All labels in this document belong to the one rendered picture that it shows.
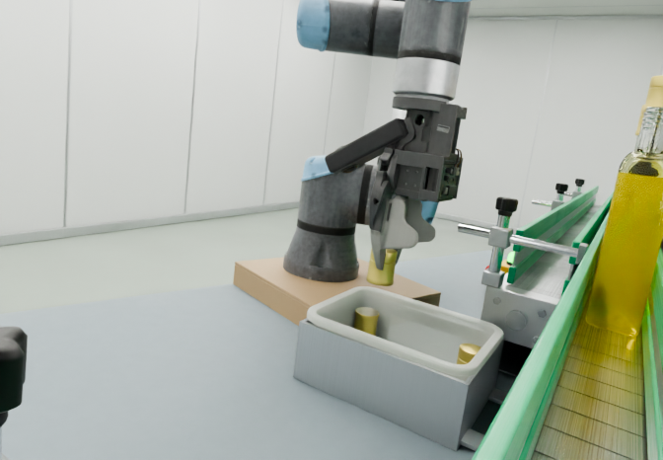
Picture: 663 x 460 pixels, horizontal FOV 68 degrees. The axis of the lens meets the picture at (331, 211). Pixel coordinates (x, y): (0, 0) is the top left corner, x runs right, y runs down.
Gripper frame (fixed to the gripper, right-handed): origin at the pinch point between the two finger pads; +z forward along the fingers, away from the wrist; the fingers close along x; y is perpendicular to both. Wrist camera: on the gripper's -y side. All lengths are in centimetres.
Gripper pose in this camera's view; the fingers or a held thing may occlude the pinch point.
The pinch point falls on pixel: (383, 255)
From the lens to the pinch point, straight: 63.9
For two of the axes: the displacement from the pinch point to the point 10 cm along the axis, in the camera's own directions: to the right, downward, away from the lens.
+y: 8.4, 1.9, -5.1
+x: 5.3, -0.7, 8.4
